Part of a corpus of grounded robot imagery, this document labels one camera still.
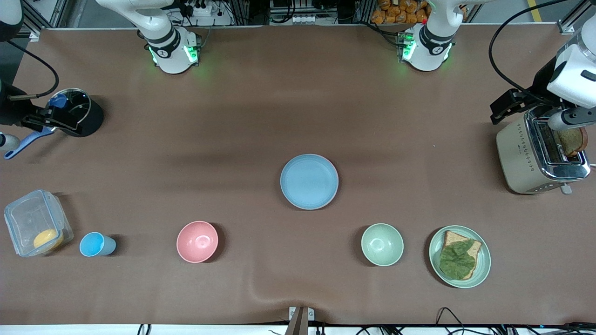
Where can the dark toast slice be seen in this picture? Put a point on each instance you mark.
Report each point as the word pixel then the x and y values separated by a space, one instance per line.
pixel 572 142

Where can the glass lid blue knob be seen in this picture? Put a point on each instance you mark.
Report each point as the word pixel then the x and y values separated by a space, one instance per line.
pixel 77 104

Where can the green plate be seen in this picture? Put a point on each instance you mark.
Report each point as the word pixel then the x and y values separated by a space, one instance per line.
pixel 484 265

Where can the white power strip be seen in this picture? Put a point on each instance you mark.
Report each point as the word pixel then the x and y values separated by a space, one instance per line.
pixel 200 8

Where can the green lettuce leaf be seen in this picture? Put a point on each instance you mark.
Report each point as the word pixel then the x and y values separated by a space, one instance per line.
pixel 457 260

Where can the blue cup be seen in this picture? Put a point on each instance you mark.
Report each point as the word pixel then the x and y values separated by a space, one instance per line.
pixel 93 244

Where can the brown bread slice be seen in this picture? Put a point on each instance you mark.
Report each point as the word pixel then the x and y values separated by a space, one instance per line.
pixel 452 237

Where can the green bowl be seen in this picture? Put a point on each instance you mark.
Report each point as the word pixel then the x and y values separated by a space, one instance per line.
pixel 382 244

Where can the brown table cloth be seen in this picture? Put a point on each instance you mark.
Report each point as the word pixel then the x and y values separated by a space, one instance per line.
pixel 298 107

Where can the bag of orange snacks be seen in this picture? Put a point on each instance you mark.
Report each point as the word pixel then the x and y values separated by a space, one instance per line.
pixel 400 11

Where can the metal table edge bracket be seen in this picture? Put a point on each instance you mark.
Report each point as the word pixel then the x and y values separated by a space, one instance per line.
pixel 301 321

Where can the pink bowl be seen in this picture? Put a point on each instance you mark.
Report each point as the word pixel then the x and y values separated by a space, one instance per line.
pixel 197 242

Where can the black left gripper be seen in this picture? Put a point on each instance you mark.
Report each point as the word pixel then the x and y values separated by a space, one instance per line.
pixel 540 86

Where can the clear plastic container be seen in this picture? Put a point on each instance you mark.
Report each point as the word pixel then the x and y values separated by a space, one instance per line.
pixel 32 218

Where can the yellow food piece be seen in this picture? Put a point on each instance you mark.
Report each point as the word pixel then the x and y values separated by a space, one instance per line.
pixel 48 239

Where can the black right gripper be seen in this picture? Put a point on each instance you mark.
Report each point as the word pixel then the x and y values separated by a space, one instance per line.
pixel 10 110

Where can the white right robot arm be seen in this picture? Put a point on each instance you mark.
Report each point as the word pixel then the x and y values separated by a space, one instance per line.
pixel 167 51

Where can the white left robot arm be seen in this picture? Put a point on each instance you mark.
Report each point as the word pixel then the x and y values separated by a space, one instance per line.
pixel 428 46

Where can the beige chrome toaster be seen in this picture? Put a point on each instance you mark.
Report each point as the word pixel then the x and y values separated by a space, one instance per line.
pixel 519 158

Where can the blue plate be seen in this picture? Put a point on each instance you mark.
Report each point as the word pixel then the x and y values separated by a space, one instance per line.
pixel 309 181

